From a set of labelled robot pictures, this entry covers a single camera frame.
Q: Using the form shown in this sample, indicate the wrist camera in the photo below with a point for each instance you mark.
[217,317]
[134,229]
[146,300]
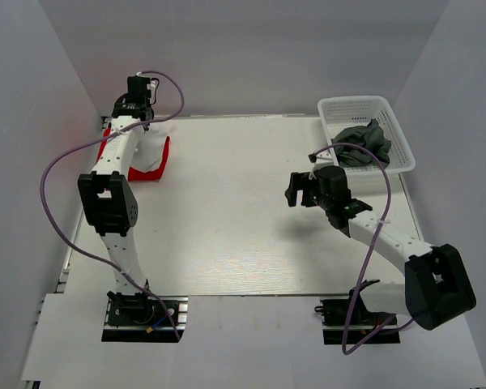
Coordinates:
[318,160]
[153,86]

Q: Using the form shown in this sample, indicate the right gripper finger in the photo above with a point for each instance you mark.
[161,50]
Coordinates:
[291,195]
[299,181]

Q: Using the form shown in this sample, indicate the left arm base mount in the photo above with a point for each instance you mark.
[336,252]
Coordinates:
[141,319]

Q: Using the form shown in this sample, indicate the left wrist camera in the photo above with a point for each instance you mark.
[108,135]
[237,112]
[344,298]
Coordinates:
[153,86]

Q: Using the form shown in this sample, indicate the folded red t shirt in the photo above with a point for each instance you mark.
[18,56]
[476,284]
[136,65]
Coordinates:
[116,155]

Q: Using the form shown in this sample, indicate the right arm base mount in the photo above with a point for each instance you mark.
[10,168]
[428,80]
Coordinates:
[333,311]

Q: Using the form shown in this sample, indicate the white plastic basket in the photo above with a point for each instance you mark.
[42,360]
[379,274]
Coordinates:
[338,113]

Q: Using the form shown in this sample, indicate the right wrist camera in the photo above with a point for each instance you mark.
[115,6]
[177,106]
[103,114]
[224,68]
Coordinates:
[318,160]

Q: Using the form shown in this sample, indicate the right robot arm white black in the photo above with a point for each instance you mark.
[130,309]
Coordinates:
[436,286]

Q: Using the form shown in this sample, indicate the grey t shirt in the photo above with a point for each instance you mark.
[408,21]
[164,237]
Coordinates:
[364,141]

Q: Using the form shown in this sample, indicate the white t shirt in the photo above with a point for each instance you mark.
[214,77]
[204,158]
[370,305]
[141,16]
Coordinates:
[149,152]

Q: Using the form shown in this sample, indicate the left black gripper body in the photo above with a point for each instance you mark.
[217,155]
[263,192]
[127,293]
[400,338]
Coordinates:
[153,115]

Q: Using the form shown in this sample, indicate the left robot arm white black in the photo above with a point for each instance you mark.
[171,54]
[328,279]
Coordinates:
[108,201]

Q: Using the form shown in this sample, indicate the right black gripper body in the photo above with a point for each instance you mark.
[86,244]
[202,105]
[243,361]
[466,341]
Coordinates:
[313,194]

